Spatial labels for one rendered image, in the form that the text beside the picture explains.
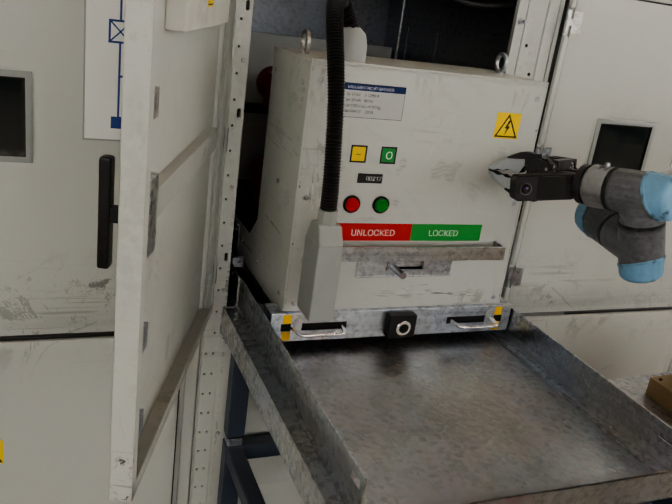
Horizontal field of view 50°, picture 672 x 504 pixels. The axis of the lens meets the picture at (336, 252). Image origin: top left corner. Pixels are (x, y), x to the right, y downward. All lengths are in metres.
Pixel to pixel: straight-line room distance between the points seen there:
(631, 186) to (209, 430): 1.03
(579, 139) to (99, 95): 1.07
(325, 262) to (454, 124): 0.37
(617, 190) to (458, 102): 0.33
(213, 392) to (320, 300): 0.48
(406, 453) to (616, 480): 0.33
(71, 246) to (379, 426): 0.66
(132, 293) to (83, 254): 0.58
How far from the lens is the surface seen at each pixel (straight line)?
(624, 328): 2.14
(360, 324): 1.44
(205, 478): 1.79
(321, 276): 1.25
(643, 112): 1.91
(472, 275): 1.53
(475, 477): 1.17
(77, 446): 1.66
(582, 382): 1.46
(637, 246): 1.31
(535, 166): 1.38
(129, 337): 0.91
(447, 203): 1.44
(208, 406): 1.68
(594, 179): 1.31
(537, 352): 1.56
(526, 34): 1.69
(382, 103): 1.32
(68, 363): 1.56
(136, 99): 0.82
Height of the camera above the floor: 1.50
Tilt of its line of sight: 19 degrees down
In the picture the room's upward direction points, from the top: 8 degrees clockwise
